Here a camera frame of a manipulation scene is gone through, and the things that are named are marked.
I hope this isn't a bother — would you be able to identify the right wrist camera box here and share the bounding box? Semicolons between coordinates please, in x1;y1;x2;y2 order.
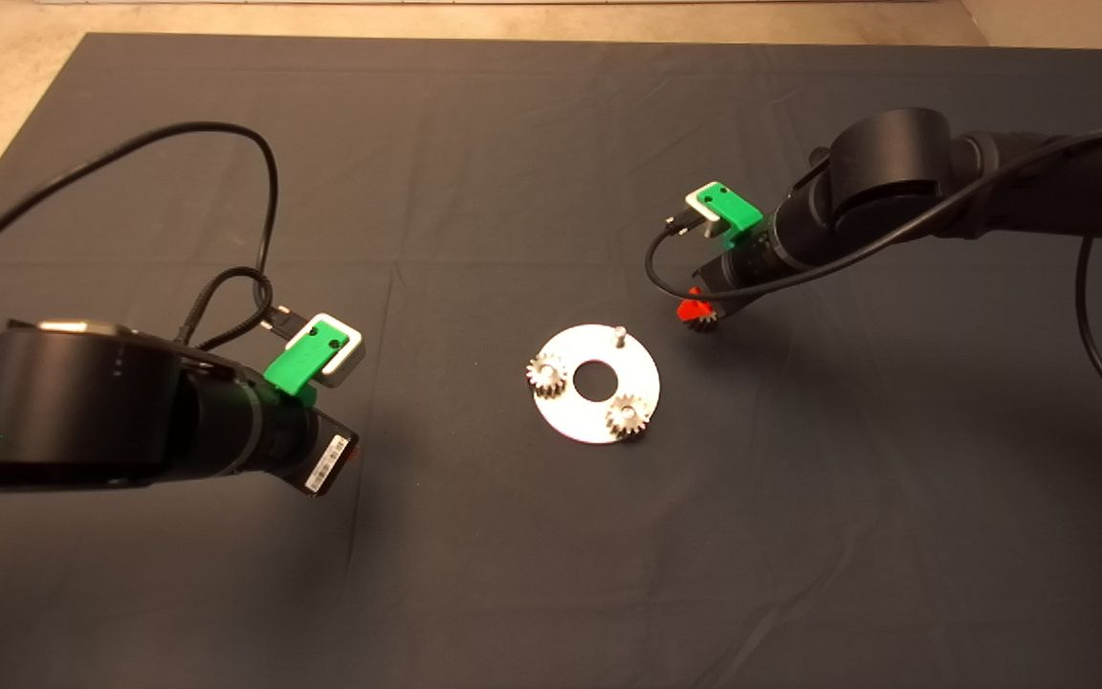
684;182;734;240

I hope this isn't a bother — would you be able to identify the black left camera cable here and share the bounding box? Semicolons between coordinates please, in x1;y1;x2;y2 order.
0;121;281;326

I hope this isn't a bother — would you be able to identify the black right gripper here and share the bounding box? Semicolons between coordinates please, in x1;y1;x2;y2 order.
677;225;791;322

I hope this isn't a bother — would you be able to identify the green right camera mount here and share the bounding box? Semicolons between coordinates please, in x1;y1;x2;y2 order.
694;182;764;250

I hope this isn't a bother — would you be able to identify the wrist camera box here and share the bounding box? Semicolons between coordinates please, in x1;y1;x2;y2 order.
684;182;734;240
283;312;367;389

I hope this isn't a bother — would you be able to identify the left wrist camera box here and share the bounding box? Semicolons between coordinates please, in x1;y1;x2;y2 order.
283;312;367;389

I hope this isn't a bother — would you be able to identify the short braided black cable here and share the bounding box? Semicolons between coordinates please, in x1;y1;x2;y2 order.
173;266;300;351

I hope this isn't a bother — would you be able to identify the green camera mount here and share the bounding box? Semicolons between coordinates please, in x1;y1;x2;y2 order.
263;322;347;399
694;182;764;250

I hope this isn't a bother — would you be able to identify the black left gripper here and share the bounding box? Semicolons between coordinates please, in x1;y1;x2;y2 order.
247;383;361;499

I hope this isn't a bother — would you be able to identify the green left camera mount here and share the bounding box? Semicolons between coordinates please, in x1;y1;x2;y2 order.
263;322;347;399

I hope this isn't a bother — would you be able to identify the dark grey table cloth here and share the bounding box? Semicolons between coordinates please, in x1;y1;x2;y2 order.
0;34;1102;689

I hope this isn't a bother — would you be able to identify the round metal carrier plate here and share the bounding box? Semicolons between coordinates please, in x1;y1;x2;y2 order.
529;323;661;445

